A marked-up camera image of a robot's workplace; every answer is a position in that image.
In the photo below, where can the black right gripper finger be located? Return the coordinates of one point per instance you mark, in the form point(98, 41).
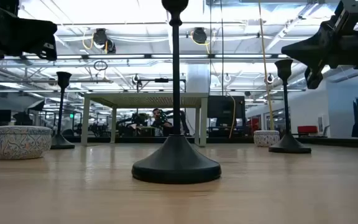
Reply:
point(312, 49)

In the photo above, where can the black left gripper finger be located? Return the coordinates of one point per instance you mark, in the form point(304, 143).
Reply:
point(26, 29)

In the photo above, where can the tall black metal candlestick holder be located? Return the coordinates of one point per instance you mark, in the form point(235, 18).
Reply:
point(61, 141)
point(288, 146)
point(176, 161)

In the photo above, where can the lilac dotted round ceramic holder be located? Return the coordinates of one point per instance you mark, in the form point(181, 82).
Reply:
point(264, 138)

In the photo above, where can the grey patterned round ceramic holder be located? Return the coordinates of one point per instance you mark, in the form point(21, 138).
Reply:
point(20, 143)

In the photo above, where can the dark horizontal ceiling beam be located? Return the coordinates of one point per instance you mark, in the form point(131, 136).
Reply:
point(120, 56)

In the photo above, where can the black monitor screen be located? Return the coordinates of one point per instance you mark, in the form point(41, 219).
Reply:
point(225, 107)

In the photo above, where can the green perforated metal riser shelf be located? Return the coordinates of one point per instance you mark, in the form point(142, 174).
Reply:
point(145, 100)

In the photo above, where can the person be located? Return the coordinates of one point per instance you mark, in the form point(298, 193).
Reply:
point(163, 124)

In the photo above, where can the black aluminium extrusion frame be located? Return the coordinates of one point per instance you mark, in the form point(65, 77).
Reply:
point(337, 143)

